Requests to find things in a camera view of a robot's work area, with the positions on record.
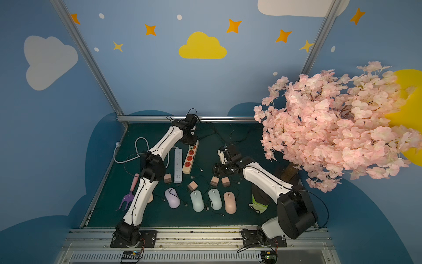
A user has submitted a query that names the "aluminium frame rail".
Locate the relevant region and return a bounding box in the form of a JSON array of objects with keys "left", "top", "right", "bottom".
[{"left": 116, "top": 115, "right": 258, "bottom": 124}]

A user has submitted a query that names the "cream red power strip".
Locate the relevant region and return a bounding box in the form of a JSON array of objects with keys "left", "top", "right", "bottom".
[{"left": 182, "top": 141, "right": 199, "bottom": 174}]

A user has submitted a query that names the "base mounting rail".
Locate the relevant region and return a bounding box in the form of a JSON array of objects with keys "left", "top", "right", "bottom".
[{"left": 55, "top": 225, "right": 340, "bottom": 264}]

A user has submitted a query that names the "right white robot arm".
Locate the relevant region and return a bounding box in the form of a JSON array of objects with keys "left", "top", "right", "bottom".
[{"left": 213, "top": 145, "right": 318, "bottom": 239}]

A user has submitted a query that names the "pink cherry blossom tree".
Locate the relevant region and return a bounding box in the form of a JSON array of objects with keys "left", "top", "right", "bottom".
[{"left": 254, "top": 61, "right": 422, "bottom": 193}]

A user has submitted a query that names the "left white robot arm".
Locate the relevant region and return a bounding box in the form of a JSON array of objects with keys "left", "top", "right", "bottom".
[{"left": 115, "top": 113, "right": 199, "bottom": 244}]

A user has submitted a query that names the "black green work glove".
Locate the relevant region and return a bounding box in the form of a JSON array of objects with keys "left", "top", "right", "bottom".
[{"left": 248, "top": 184, "right": 271, "bottom": 214}]

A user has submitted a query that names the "purple pink garden fork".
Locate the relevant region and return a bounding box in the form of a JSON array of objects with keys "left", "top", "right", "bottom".
[{"left": 118, "top": 173, "right": 140, "bottom": 210}]

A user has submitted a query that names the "purple wireless mouse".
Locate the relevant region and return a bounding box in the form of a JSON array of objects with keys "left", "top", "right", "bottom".
[{"left": 164, "top": 188, "right": 181, "bottom": 209}]

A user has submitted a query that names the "light green wireless mouse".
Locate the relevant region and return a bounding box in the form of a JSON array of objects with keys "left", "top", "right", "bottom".
[{"left": 190, "top": 190, "right": 205, "bottom": 212}]

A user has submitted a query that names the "white power strip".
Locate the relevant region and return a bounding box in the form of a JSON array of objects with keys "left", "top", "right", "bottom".
[{"left": 174, "top": 148, "right": 183, "bottom": 184}]

